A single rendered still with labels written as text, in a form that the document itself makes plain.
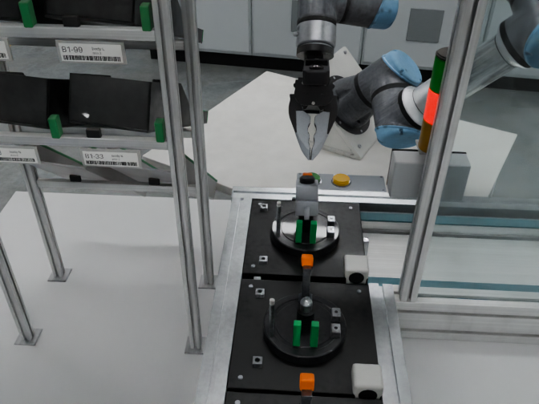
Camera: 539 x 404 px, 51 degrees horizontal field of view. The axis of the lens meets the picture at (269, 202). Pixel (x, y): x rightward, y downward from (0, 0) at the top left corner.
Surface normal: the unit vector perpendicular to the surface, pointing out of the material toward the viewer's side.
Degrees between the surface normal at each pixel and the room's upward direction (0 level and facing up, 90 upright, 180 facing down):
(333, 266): 0
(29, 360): 0
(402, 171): 90
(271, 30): 90
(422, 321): 90
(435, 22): 90
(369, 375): 0
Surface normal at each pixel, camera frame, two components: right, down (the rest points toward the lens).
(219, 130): 0.01, -0.80
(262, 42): -0.18, 0.59
